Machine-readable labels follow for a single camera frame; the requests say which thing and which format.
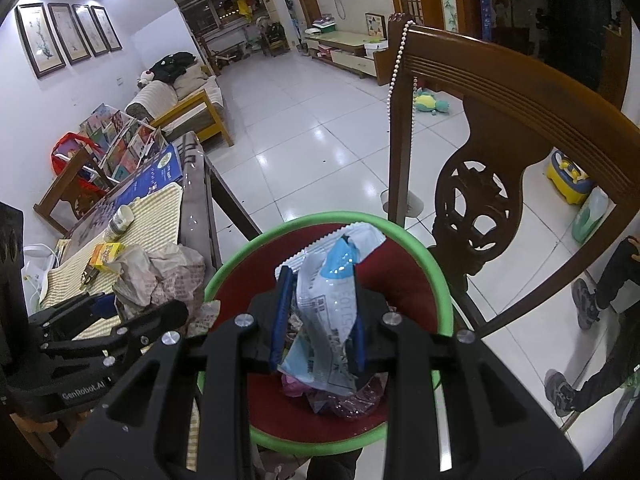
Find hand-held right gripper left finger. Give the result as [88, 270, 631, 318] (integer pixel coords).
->
[52, 266, 294, 480]

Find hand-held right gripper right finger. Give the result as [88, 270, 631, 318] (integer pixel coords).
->
[350, 287, 584, 480]

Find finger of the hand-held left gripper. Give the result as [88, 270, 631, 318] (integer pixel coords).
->
[27, 292, 119, 343]
[42, 300, 190, 367]

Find blue white snack wrapper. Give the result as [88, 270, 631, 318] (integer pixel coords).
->
[275, 222, 387, 396]

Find red bin with green rim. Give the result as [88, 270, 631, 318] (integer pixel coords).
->
[196, 212, 455, 457]

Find crumpled beige paper bag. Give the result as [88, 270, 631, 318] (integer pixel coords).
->
[112, 242, 207, 311]

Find printed paper wrapper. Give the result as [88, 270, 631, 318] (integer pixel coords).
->
[187, 300, 221, 338]

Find small yellow box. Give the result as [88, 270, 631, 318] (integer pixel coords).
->
[89, 242, 125, 272]

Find white desk lamp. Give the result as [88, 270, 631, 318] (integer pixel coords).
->
[22, 244, 63, 306]

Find white green cup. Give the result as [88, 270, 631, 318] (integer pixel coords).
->
[104, 205, 135, 242]

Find dark carved wooden chair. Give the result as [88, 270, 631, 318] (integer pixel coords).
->
[34, 147, 113, 236]

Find blue book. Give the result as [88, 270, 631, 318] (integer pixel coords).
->
[65, 144, 182, 241]

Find red bag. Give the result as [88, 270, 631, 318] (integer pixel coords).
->
[51, 132, 91, 176]

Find magazine rack with books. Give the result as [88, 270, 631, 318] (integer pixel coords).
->
[79, 103, 168, 183]

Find person's grey shoe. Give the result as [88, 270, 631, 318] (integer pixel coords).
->
[571, 278, 601, 331]
[545, 369, 576, 418]

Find wooden sofa with cushions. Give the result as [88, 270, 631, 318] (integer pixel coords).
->
[125, 75, 235, 148]

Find dark clothes pile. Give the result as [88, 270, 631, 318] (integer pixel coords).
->
[150, 51, 198, 83]

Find person's leg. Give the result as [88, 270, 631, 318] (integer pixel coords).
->
[570, 345, 640, 413]
[595, 237, 640, 311]

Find green yellow plush toy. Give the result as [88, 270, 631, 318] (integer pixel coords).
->
[414, 89, 450, 116]

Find brown carved wooden chair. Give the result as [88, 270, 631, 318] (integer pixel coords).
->
[375, 12, 640, 341]

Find green child potty seat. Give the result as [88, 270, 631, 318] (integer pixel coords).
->
[572, 187, 610, 243]

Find yellow blue child potty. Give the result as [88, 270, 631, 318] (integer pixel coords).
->
[546, 149, 596, 206]

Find framed flower painting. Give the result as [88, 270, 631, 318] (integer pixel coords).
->
[71, 4, 111, 57]
[47, 2, 92, 66]
[90, 5, 123, 52]
[15, 2, 67, 79]

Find cream television cabinet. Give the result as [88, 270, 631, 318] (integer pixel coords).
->
[304, 30, 388, 79]

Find colourful framed picture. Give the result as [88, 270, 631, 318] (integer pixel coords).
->
[365, 12, 387, 41]

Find bamboo picture panel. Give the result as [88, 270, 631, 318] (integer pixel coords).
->
[440, 0, 460, 36]

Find white bead necklace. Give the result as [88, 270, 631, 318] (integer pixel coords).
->
[386, 19, 420, 211]

